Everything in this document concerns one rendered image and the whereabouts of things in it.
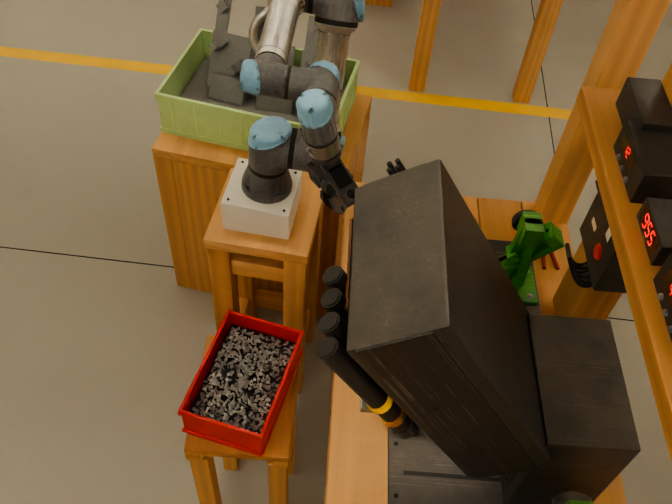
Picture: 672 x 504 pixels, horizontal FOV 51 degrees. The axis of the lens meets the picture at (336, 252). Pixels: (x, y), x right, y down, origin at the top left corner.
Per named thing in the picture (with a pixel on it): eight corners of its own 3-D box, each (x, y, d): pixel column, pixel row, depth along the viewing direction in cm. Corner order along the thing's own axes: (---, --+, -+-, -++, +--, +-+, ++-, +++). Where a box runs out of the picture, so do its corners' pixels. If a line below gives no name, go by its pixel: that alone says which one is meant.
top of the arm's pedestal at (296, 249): (203, 248, 212) (202, 239, 209) (231, 176, 233) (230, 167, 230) (307, 265, 210) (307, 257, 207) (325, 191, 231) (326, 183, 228)
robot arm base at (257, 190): (236, 198, 205) (236, 174, 198) (247, 164, 215) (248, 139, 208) (286, 208, 205) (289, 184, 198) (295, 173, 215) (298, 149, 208)
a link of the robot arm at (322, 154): (344, 137, 154) (313, 155, 153) (347, 152, 158) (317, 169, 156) (326, 120, 159) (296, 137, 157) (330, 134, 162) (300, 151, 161)
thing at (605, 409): (501, 508, 157) (545, 443, 131) (490, 388, 177) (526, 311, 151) (582, 514, 158) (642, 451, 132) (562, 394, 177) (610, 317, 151)
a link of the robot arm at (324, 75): (294, 52, 157) (287, 85, 151) (343, 60, 157) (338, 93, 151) (292, 79, 164) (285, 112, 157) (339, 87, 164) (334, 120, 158)
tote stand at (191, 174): (176, 286, 303) (150, 148, 242) (217, 202, 336) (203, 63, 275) (329, 321, 296) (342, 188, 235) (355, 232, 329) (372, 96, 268)
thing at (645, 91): (629, 151, 138) (643, 123, 132) (613, 103, 147) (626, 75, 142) (664, 154, 138) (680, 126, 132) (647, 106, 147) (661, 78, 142)
